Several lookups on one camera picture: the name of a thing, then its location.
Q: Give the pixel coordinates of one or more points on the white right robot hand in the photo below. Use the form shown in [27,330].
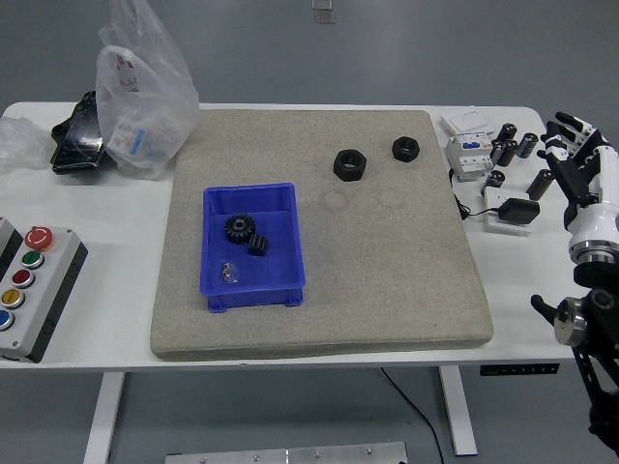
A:
[602,208]

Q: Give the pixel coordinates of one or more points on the blue plastic box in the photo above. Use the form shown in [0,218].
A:
[271,275]

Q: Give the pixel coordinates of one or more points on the small black gear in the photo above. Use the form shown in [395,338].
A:
[258,245]

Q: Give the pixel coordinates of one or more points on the large black gear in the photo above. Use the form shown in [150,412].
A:
[233,233]

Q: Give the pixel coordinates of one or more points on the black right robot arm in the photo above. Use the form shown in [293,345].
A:
[597,319]

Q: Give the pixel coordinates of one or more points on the small black hex nut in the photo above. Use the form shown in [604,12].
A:
[401,152]

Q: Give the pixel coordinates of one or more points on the large black hex nut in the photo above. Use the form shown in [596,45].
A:
[344,170]

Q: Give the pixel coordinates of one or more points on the grey push-button control box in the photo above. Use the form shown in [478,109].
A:
[43,299]

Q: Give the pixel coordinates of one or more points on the black cylindrical capacitor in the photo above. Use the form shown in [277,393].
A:
[510,153]
[494,180]
[507,133]
[496,150]
[539,184]
[528,145]

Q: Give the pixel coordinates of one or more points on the white circuit breaker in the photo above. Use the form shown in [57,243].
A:
[464,154]

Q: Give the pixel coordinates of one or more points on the black table control panel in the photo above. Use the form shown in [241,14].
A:
[520,369]

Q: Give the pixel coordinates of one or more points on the white table leg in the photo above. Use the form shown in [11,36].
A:
[459,415]
[104,415]

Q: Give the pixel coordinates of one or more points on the grey-brown foam mat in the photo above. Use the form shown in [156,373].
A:
[362,290]

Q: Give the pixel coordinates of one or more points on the floor hatch cover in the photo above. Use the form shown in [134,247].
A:
[323,12]

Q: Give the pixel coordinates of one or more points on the small clear bag of screws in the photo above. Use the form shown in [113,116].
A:
[229,272]

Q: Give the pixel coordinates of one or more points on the silver metal plate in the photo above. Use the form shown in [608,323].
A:
[290,455]

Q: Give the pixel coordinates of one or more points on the clear plastic bag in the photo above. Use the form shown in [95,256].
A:
[145,96]

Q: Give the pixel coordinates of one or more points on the crumpled clear plastic wrap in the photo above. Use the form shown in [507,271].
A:
[21,145]

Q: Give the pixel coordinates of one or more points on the white switch plate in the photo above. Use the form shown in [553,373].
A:
[466,122]

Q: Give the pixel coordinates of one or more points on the black wrapped bracket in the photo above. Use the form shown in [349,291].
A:
[77,140]

